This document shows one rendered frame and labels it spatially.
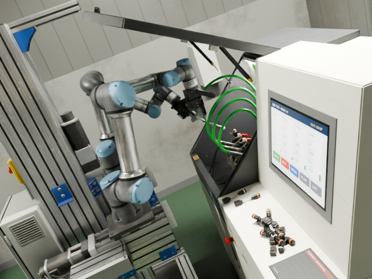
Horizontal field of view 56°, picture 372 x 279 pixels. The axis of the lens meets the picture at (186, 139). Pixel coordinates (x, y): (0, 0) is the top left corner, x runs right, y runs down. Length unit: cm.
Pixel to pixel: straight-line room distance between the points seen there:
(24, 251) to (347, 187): 148
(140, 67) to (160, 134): 73
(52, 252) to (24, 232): 17
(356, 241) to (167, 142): 282
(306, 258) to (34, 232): 124
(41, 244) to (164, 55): 227
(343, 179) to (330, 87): 26
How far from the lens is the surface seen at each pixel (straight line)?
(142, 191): 153
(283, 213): 150
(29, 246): 193
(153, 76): 183
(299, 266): 128
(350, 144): 104
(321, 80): 112
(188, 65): 184
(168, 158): 379
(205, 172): 203
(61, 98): 354
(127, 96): 147
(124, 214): 168
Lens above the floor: 189
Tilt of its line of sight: 21 degrees down
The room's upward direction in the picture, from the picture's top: 20 degrees counter-clockwise
